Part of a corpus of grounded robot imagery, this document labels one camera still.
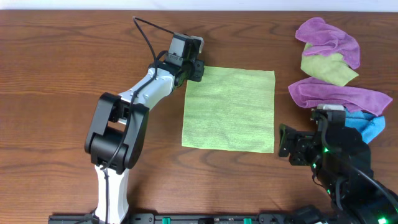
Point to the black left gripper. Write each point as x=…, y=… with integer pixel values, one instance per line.
x=199, y=68

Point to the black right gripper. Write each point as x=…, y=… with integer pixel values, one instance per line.
x=301, y=140

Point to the light green microfiber cloth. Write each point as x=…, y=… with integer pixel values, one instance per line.
x=231, y=109

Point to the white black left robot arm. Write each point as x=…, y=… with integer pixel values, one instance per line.
x=116, y=135

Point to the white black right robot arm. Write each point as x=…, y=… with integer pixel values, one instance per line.
x=341, y=163

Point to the lower purple cloth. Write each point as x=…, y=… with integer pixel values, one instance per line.
x=311, y=92

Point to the purple cloth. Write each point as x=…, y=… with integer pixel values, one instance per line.
x=326, y=40
x=311, y=92

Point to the blue cloth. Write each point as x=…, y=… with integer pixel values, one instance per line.
x=369, y=125

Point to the olive green cloth in pile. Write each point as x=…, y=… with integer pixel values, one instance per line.
x=331, y=69

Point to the upper purple cloth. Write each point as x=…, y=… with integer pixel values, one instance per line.
x=326, y=40

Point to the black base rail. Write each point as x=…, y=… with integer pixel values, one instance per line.
x=148, y=218

